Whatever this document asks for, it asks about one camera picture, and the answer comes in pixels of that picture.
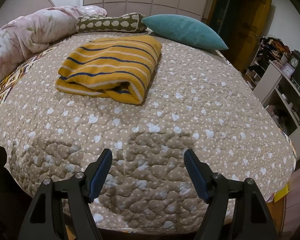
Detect yellow striped knit sweater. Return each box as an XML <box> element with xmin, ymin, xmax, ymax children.
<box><xmin>56</xmin><ymin>35</ymin><xmax>162</xmax><ymax>105</ymax></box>

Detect beige dotted quilt bedspread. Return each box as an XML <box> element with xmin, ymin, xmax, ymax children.
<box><xmin>0</xmin><ymin>33</ymin><xmax>296</xmax><ymax>233</ymax></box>

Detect geometric patterned fleece blanket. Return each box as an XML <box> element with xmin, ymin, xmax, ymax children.
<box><xmin>0</xmin><ymin>46</ymin><xmax>56</xmax><ymax>106</ymax></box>

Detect white shelving unit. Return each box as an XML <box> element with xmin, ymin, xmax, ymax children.
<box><xmin>243</xmin><ymin>36</ymin><xmax>300</xmax><ymax>159</ymax></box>

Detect small clock on shelf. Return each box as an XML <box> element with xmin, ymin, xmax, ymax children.
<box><xmin>289</xmin><ymin>56</ymin><xmax>299</xmax><ymax>69</ymax></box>

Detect pink floral comforter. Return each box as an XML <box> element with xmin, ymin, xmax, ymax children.
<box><xmin>0</xmin><ymin>5</ymin><xmax>107</xmax><ymax>83</ymax></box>

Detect olive bolster pillow white spots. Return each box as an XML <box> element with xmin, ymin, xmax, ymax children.
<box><xmin>76</xmin><ymin>12</ymin><xmax>147</xmax><ymax>33</ymax></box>

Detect teal cushion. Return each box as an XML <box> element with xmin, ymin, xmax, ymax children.
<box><xmin>142</xmin><ymin>14</ymin><xmax>228</xmax><ymax>50</ymax></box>

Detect brown wooden door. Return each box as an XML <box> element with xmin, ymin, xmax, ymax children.
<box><xmin>202</xmin><ymin>0</ymin><xmax>271</xmax><ymax>73</ymax></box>

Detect pink arched headboard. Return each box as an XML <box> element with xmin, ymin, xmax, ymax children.
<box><xmin>0</xmin><ymin>0</ymin><xmax>55</xmax><ymax>28</ymax></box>

